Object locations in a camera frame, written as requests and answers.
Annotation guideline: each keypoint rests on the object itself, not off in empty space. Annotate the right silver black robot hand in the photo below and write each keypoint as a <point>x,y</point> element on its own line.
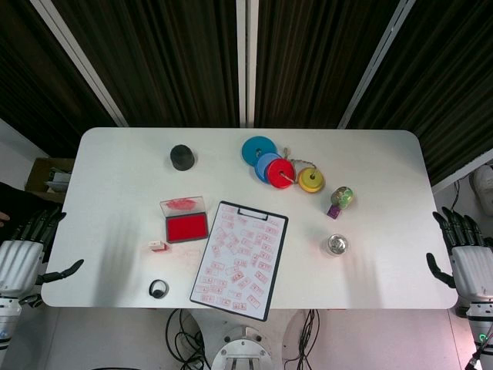
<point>473,270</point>

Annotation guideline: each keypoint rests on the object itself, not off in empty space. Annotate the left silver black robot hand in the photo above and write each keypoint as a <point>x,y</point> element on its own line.
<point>19,266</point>

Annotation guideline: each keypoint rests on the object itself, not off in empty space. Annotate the small red white stamp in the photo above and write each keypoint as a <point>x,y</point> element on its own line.
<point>157,245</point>

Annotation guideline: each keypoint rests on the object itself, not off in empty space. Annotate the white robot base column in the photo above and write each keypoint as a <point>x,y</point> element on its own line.
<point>240,348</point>

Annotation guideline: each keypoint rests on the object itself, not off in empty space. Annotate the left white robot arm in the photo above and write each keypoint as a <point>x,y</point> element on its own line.
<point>7,323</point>

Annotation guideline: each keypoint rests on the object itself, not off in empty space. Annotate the red ink pad case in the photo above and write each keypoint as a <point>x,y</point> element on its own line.
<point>185,227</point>

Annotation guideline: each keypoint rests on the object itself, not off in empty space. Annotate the black clipboard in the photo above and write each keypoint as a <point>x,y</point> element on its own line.
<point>276,270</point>

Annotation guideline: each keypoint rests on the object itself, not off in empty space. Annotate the person in black clothing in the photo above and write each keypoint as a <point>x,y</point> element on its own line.
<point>9,200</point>

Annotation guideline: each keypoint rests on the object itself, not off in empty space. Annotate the white rounded object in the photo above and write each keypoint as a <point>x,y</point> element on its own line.
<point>485,185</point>

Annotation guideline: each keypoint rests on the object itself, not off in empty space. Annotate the brown cardboard box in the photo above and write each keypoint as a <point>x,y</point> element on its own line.
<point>38,173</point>

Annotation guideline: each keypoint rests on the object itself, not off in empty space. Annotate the clear jar of paper clips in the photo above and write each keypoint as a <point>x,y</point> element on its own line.
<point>336,246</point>

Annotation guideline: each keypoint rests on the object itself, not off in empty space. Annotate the colourful bottle with purple cap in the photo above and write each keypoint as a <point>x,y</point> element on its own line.
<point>342,196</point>

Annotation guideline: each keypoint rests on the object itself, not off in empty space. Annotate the small yellow-green wooden disc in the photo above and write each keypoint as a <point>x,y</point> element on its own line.
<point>308,182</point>

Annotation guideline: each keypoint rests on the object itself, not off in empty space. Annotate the yellow wooden disc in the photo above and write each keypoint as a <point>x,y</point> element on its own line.
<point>300,183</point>

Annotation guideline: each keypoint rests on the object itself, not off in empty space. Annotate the black faceted cup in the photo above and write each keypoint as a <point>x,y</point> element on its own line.
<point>182,157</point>

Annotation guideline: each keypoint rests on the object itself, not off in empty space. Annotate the red wooden disc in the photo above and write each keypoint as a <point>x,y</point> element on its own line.
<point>279,178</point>

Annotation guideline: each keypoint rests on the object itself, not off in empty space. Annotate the white red-stamped paper sheet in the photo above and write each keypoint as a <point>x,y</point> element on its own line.
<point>239,262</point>

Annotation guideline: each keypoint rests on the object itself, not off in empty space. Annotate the blue wooden disc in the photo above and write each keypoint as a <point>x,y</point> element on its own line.
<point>262,169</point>

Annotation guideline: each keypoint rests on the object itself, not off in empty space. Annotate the teal wooden disc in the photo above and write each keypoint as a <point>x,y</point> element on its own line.
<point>256,148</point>

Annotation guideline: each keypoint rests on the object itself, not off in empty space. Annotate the dark pleated curtain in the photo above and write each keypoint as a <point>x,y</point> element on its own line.
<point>173,58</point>

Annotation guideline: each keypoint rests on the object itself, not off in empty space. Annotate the white frame bar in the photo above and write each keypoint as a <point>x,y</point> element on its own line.
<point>462,170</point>

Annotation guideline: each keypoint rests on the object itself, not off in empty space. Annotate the white frame post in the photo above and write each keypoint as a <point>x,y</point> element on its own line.
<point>78,58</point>
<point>379,58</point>
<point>246,58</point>

